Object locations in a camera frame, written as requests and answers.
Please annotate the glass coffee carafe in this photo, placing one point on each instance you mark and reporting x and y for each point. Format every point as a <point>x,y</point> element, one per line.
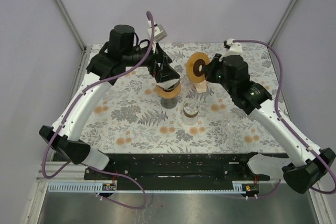
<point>169,103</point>

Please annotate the aluminium frame rail left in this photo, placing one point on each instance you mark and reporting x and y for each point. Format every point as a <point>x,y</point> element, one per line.
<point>65,15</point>

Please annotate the beige filter stack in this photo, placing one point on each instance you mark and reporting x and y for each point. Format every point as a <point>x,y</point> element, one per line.
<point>201,87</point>

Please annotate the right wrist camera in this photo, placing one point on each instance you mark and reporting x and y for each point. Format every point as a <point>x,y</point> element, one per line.
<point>233,48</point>

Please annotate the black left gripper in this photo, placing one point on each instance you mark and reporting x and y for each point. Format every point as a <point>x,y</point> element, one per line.
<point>164,72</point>

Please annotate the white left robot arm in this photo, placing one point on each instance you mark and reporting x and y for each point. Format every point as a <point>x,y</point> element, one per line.
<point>121,51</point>

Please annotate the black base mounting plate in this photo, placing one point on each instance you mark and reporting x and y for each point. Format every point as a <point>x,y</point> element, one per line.
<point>184,172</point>

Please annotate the small glass cup brown base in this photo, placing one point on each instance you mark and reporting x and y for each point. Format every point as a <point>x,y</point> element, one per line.
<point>190,111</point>

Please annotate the white slotted cable duct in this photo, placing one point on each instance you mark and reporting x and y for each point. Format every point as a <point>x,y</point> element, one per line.
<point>82,187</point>

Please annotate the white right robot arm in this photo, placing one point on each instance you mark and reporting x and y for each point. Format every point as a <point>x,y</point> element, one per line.
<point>306,161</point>

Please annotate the floral patterned tablecloth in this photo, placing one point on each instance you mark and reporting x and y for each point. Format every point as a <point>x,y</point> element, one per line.
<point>130,118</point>

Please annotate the white paper coffee filter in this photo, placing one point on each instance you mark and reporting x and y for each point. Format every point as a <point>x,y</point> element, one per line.
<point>169,85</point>

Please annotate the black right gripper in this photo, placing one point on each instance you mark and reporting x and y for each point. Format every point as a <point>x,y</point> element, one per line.
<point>210,68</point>

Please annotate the aluminium frame rail right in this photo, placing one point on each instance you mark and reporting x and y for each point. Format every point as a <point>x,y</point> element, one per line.
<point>288,11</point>

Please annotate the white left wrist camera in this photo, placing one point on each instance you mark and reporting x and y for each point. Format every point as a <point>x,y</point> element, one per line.
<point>159,32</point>

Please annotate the aluminium frame rail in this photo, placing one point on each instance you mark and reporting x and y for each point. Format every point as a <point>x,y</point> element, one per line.
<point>288,11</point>
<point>65,15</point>

